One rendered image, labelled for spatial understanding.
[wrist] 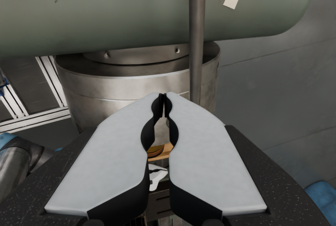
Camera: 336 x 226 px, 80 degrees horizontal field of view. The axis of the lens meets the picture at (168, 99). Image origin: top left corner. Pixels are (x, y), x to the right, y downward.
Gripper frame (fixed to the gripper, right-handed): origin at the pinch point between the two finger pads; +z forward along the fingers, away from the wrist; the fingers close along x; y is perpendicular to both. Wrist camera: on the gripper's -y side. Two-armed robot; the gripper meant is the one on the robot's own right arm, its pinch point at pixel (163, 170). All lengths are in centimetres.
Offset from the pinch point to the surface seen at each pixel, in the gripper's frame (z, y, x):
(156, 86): -3.2, -34.2, 14.0
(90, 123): -13.5, -27.1, 10.5
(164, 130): -2.2, -26.4, 14.3
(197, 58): -0.9, -41.0, 22.9
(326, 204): 247, 230, -76
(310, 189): 246, 231, -101
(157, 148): -1.8, -11.5, 2.6
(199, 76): -0.4, -39.0, 22.4
